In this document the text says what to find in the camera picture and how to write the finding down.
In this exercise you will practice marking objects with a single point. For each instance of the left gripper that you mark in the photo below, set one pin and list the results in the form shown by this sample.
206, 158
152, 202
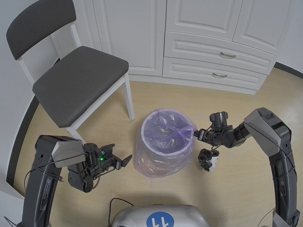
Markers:
109, 165

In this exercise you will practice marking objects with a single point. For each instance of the purple plastic bag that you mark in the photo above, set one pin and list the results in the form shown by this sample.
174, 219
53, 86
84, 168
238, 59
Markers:
165, 131

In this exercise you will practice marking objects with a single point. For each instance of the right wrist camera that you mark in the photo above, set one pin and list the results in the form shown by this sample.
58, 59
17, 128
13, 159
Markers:
212, 118

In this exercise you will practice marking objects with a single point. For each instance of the white trash bin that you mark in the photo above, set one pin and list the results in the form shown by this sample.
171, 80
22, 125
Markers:
165, 153

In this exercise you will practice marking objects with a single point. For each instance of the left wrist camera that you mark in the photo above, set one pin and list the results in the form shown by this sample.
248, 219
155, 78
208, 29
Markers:
107, 151

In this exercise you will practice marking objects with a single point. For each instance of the grey and white chair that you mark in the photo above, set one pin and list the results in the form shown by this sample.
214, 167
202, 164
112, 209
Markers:
78, 84

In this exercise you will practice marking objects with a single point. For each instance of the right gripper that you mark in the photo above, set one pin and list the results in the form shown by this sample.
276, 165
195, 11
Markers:
207, 136

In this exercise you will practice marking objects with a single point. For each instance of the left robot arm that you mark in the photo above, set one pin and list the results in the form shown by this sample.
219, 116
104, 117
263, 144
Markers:
47, 174

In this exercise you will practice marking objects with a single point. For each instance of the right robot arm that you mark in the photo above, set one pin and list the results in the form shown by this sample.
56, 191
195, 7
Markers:
267, 131

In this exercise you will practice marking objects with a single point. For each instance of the black plastic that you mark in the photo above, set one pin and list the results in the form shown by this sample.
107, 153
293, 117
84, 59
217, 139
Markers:
206, 159

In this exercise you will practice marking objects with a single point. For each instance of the white wardrobe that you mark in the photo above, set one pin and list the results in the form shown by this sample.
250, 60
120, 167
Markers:
201, 20

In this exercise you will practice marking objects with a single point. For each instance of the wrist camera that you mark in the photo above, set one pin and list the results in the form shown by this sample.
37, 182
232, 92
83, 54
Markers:
212, 118
107, 151

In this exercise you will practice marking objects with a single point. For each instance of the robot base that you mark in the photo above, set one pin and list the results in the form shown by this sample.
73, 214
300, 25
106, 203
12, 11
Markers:
161, 216

